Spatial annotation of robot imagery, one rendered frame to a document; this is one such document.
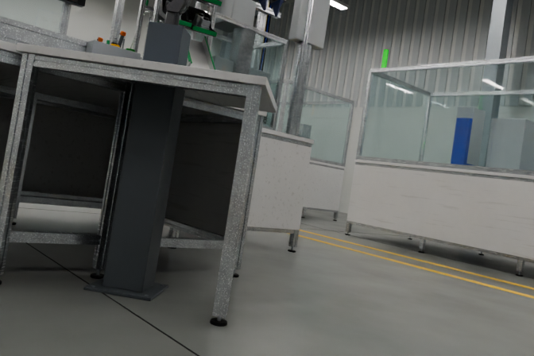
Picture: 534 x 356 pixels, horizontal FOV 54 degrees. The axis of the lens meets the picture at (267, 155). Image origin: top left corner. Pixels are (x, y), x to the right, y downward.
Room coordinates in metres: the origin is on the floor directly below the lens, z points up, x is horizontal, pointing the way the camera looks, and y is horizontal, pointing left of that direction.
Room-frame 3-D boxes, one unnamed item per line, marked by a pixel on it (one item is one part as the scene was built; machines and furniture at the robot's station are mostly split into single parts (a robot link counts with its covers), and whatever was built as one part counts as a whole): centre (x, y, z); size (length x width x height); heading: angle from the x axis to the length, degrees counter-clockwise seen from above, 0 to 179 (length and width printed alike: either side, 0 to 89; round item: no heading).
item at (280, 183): (3.83, 0.30, 0.43); 1.11 x 0.68 x 0.86; 130
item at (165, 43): (2.09, 0.47, 0.96); 0.14 x 0.14 x 0.20; 86
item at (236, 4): (3.69, 0.38, 1.50); 0.38 x 0.21 x 0.88; 40
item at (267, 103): (2.14, 0.46, 0.84); 0.90 x 0.70 x 0.03; 86
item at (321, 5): (3.92, -0.17, 1.42); 0.30 x 0.09 x 1.13; 130
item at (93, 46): (2.15, 0.70, 0.93); 0.21 x 0.07 x 0.06; 130
